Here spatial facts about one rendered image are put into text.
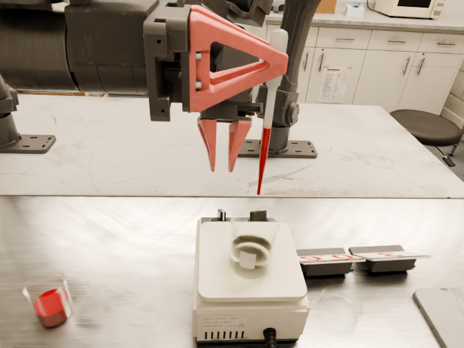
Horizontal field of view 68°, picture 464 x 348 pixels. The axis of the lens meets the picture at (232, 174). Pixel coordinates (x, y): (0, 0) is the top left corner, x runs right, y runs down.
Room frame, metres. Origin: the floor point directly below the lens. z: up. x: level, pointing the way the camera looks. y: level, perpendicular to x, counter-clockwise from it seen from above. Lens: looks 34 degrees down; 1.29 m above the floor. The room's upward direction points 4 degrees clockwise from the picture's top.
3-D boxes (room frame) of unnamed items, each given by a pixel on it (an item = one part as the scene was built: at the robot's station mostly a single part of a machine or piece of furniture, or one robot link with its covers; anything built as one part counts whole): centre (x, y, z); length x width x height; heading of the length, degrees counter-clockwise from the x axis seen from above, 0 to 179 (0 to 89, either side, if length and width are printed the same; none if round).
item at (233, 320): (0.31, -0.02, 0.94); 0.22 x 0.13 x 0.08; 6
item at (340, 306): (0.28, -0.15, 0.91); 0.06 x 0.06 x 0.02
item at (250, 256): (0.27, -0.03, 1.02); 0.06 x 0.05 x 0.08; 16
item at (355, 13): (3.00, -0.87, 0.95); 0.24 x 0.13 x 0.09; 169
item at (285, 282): (0.29, -0.03, 0.98); 0.12 x 0.12 x 0.01; 6
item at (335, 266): (0.36, -0.15, 0.92); 0.09 x 0.06 x 0.04; 99
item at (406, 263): (0.38, -0.25, 0.92); 0.09 x 0.06 x 0.04; 99
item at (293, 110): (0.70, -0.09, 1.00); 0.09 x 0.06 x 0.06; 59
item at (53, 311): (0.25, 0.21, 0.93); 0.04 x 0.04 x 0.06
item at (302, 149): (0.71, -0.09, 0.94); 0.20 x 0.07 x 0.08; 96
